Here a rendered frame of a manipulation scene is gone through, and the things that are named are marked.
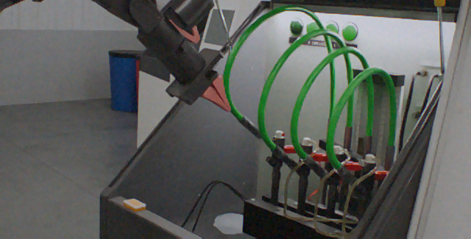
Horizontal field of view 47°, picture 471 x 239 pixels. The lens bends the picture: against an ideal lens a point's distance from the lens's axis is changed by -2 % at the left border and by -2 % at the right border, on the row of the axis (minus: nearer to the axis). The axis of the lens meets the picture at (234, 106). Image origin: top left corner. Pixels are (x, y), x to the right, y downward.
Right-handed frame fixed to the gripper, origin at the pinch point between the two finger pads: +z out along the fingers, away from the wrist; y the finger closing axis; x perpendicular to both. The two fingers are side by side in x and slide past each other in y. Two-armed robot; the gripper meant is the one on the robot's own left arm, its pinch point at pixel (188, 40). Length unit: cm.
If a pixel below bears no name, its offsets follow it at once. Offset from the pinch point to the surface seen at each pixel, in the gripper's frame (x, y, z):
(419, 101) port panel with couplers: -30, -9, 49
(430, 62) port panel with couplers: -36, -13, 43
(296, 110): 0.8, -14.7, 20.5
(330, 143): 3.9, -21.2, 26.1
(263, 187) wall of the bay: -8, 45, 59
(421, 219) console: 3, -27, 48
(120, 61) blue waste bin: -207, 574, 92
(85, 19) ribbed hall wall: -247, 661, 30
